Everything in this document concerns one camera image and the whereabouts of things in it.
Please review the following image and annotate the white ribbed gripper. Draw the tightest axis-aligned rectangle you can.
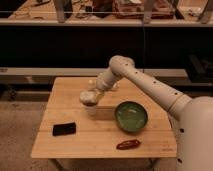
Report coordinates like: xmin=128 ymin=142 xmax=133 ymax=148
xmin=88 ymin=68 xmax=120 ymax=103

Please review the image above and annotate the white sponge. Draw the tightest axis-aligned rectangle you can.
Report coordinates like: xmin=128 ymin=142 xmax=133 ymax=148
xmin=79 ymin=91 xmax=98 ymax=106

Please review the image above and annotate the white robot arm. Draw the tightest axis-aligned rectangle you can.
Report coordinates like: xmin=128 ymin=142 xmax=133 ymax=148
xmin=89 ymin=55 xmax=213 ymax=171

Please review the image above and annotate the green ceramic bowl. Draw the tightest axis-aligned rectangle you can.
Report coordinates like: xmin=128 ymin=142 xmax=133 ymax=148
xmin=114 ymin=101 xmax=148 ymax=133

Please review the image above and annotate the wooden table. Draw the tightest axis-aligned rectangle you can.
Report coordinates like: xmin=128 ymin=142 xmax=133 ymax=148
xmin=30 ymin=76 xmax=181 ymax=171

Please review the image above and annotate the black rectangular block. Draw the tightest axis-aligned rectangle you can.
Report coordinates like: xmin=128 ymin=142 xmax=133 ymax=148
xmin=52 ymin=122 xmax=76 ymax=136

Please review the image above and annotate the background workbench shelf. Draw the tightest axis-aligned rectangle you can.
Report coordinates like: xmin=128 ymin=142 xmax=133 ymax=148
xmin=0 ymin=0 xmax=213 ymax=27

